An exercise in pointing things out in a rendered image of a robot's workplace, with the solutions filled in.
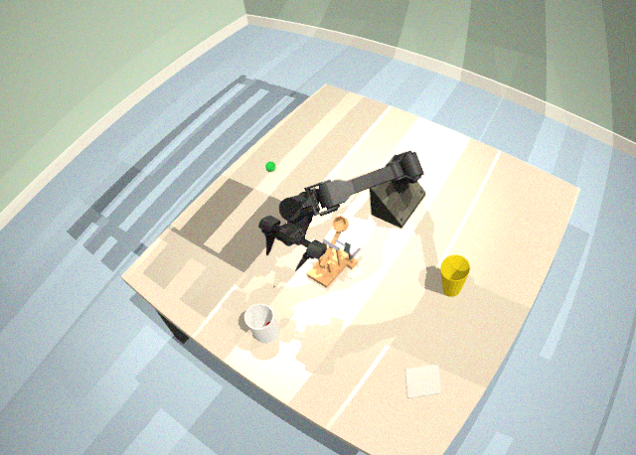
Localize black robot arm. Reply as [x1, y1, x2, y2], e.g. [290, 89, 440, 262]
[276, 150, 424, 246]

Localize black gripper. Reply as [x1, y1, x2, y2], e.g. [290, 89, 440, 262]
[258, 216, 327, 271]

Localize yellow cup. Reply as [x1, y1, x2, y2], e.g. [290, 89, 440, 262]
[441, 254, 470, 297]

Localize white cup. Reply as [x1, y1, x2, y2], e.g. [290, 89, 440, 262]
[244, 304, 279, 343]

